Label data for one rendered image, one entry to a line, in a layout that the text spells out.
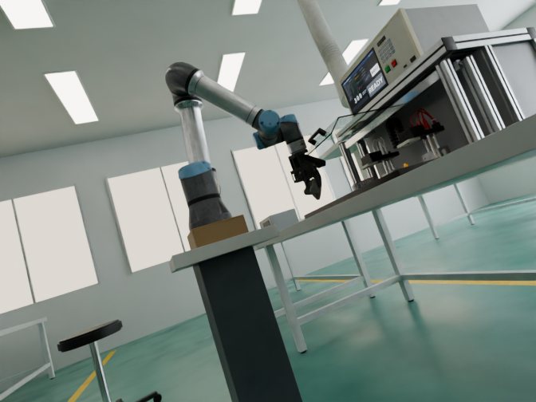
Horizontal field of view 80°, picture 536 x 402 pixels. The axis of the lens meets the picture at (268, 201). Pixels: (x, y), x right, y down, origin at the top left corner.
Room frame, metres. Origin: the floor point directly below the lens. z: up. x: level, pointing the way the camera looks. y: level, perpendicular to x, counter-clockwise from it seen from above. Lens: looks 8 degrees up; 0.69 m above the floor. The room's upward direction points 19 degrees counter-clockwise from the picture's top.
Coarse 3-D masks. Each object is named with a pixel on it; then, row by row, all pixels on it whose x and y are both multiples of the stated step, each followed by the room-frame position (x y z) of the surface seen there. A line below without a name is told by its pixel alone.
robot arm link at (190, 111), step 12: (180, 96) 1.15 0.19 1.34; (192, 96) 1.17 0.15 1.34; (180, 108) 1.18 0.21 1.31; (192, 108) 1.18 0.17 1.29; (180, 120) 1.20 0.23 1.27; (192, 120) 1.17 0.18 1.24; (192, 132) 1.17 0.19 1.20; (204, 132) 1.21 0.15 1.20; (192, 144) 1.17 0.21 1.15; (204, 144) 1.19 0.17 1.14; (192, 156) 1.17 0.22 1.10; (204, 156) 1.18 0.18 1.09; (216, 180) 1.17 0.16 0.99
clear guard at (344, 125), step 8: (360, 112) 1.19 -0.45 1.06; (368, 112) 1.21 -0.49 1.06; (376, 112) 1.25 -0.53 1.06; (336, 120) 1.15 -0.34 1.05; (344, 120) 1.21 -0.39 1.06; (352, 120) 1.24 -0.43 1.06; (360, 120) 1.28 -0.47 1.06; (368, 120) 1.32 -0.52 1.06; (328, 128) 1.21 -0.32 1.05; (336, 128) 1.28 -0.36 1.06; (344, 128) 1.32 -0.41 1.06; (352, 128) 1.36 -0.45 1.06; (360, 128) 1.40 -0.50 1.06; (320, 136) 1.28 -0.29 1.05; (328, 136) 1.16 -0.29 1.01; (336, 136) 1.40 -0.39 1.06; (312, 144) 1.36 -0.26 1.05
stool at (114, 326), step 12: (108, 324) 1.86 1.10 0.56; (120, 324) 1.96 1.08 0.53; (72, 336) 1.89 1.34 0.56; (84, 336) 1.76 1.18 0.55; (96, 336) 1.79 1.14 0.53; (60, 348) 1.77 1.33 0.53; (72, 348) 1.76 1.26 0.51; (96, 348) 1.91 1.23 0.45; (96, 360) 1.90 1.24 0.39; (96, 372) 1.90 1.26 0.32; (108, 396) 1.91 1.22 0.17; (144, 396) 2.04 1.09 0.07; (156, 396) 2.06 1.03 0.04
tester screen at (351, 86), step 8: (368, 56) 1.21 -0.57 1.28; (368, 64) 1.23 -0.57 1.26; (360, 72) 1.29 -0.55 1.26; (352, 80) 1.34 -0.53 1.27; (360, 80) 1.30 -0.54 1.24; (384, 80) 1.19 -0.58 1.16; (344, 88) 1.41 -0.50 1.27; (352, 88) 1.36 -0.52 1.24; (360, 88) 1.32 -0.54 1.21; (352, 96) 1.38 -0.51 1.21; (368, 96) 1.29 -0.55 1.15; (352, 104) 1.40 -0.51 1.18
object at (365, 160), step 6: (366, 156) 1.31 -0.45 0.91; (372, 156) 1.29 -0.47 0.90; (378, 156) 1.30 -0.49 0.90; (384, 156) 1.31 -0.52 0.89; (390, 156) 1.32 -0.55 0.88; (366, 162) 1.32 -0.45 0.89; (372, 162) 1.29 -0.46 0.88; (378, 162) 1.35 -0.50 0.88; (390, 162) 1.33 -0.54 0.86; (360, 168) 1.34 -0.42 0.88; (366, 168) 1.35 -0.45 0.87; (384, 168) 1.37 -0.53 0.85; (390, 168) 1.35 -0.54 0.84
